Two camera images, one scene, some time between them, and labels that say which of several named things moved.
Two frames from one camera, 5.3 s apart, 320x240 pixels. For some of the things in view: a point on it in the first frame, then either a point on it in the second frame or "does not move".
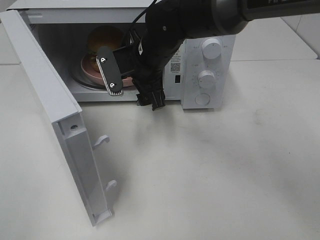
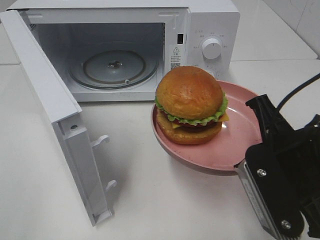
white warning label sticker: [175, 63] does not move
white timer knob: [206, 80] to [214, 72]
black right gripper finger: [110, 71] to [270, 192]
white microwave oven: [69, 33] does not move
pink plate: [98, 76] to [220, 155]
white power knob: [211, 48] does not move
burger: [100, 36] to [191, 106]
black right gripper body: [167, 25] to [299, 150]
